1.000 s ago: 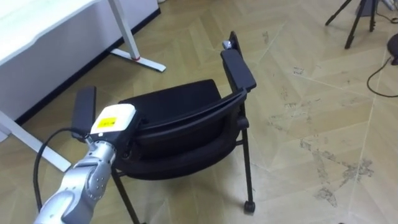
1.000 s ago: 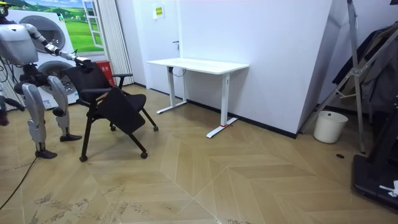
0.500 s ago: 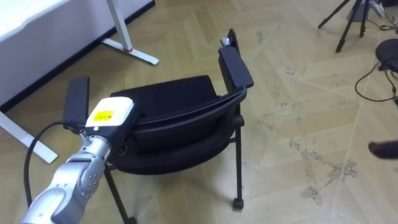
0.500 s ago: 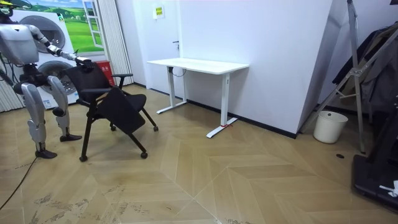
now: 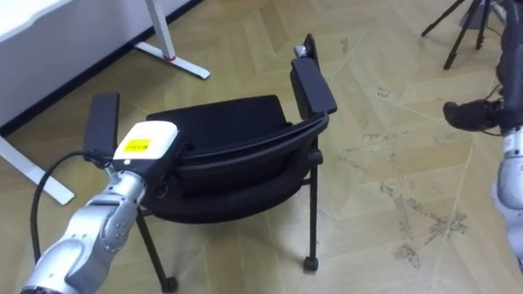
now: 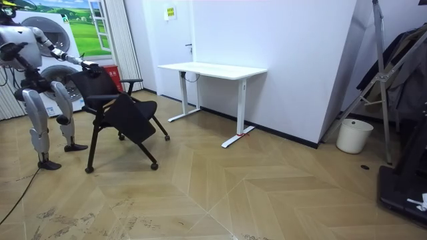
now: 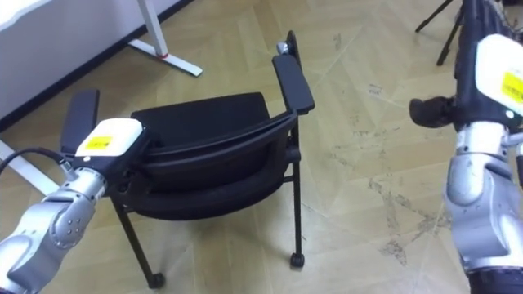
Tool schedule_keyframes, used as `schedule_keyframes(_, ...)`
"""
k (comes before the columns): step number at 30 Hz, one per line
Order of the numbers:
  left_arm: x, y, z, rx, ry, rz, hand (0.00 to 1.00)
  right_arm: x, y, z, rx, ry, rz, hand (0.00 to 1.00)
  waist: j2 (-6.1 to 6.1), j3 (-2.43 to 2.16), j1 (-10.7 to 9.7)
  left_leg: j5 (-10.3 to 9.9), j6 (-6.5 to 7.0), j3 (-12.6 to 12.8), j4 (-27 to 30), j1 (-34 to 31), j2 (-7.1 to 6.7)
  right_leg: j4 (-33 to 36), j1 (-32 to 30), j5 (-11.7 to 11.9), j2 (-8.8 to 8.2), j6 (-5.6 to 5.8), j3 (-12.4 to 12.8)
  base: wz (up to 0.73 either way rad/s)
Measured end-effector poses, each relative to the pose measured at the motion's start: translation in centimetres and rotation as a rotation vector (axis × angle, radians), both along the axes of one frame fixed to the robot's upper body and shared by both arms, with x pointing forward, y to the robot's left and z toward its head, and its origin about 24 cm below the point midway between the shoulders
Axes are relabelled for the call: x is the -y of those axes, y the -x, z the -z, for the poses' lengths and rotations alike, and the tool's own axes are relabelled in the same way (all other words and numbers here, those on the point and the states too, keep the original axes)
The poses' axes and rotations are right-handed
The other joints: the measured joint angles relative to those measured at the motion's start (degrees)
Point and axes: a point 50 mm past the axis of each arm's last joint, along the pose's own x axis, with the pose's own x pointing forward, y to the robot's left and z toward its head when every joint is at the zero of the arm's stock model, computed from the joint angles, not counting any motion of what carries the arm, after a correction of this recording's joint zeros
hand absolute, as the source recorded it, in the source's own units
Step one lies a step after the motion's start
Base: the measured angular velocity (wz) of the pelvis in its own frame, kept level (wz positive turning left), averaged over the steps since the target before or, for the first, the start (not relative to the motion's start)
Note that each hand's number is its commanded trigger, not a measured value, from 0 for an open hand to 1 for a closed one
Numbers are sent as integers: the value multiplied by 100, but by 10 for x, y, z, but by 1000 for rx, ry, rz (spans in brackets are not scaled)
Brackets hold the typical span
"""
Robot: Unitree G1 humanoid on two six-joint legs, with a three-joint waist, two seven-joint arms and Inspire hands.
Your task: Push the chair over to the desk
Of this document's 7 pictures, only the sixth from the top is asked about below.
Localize white bucket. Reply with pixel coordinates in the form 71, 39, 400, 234
336, 118, 374, 155

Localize black floor platform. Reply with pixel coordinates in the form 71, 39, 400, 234
377, 113, 427, 227

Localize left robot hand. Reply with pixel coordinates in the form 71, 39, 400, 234
80, 60, 103, 75

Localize yellow door sign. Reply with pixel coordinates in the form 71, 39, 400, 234
163, 4, 177, 21

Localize black floor cable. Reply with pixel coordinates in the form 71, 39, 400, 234
0, 167, 41, 227

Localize white washing machine tower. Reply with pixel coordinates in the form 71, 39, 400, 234
12, 10, 86, 118

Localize red box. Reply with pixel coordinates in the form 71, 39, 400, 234
102, 64, 124, 93

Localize dark hanging clothes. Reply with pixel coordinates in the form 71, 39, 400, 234
355, 23, 427, 123

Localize white ribbed radiator panel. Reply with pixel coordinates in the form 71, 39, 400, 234
0, 65, 28, 121

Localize landscape wall poster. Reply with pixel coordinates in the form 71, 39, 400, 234
19, 0, 113, 58

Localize white ribbed curtain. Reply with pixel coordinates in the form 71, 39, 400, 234
104, 0, 145, 92

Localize black desk cable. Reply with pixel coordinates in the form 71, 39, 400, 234
181, 71, 201, 84

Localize black folding chair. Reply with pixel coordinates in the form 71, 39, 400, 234
66, 65, 171, 175

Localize silver metal stand frame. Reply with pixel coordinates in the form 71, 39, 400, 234
320, 0, 427, 166

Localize white desk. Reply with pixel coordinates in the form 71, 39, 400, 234
157, 61, 268, 149

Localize white door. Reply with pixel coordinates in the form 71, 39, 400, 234
141, 0, 201, 105

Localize robot legs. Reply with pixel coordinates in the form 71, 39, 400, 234
13, 81, 89, 171

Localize robot body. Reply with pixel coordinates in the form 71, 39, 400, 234
0, 0, 43, 95

